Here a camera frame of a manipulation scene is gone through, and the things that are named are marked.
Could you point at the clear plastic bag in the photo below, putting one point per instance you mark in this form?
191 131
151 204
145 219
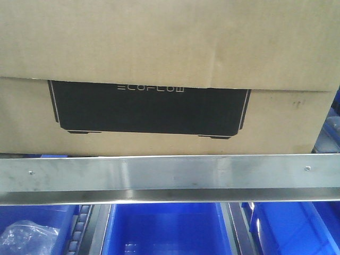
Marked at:
27 237

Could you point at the lower stacked blue plastic crate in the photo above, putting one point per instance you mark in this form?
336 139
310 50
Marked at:
328 139

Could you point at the left blue bin below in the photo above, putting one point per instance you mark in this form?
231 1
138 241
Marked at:
60 217

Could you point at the blue bin on lower shelf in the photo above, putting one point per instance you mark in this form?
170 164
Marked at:
166 228

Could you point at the silver shelf front beam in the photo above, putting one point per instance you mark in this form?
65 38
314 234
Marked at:
153 179

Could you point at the lower right metal rail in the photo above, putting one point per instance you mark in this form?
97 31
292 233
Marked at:
237 227

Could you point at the lower left roller rail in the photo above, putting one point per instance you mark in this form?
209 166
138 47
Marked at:
79 229

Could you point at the right blue bin below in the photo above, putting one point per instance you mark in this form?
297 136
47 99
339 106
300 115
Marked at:
294 227

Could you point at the brown EcoFlow cardboard box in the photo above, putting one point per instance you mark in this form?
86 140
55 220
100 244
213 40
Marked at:
128 78

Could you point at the blue bin below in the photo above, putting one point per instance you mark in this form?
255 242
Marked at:
294 227
60 217

